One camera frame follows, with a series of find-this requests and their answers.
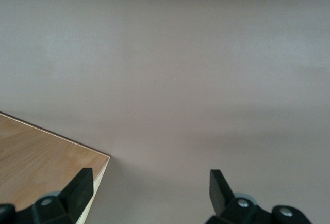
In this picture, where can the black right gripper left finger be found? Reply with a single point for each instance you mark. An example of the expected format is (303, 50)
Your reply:
(72, 200)

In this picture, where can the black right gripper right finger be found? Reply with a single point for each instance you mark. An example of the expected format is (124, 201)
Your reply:
(232, 208)

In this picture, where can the light wooden drawer cabinet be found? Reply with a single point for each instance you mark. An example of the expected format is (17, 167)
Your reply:
(38, 157)

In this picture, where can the brown table cover sheet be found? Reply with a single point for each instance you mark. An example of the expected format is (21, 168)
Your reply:
(165, 53)

